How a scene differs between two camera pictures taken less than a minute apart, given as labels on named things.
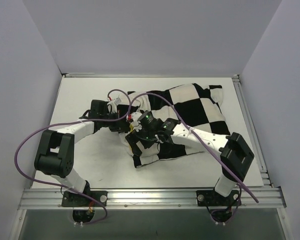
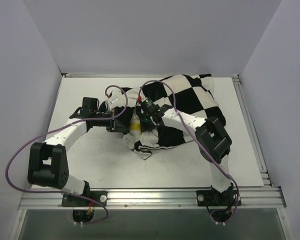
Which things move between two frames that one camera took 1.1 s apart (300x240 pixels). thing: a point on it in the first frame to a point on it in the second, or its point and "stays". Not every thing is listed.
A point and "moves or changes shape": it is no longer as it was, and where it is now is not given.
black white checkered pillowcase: [198, 105] moves or changes shape
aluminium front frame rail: [269, 197] stays
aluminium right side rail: [266, 182] stays
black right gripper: [133, 142] to [142, 120]
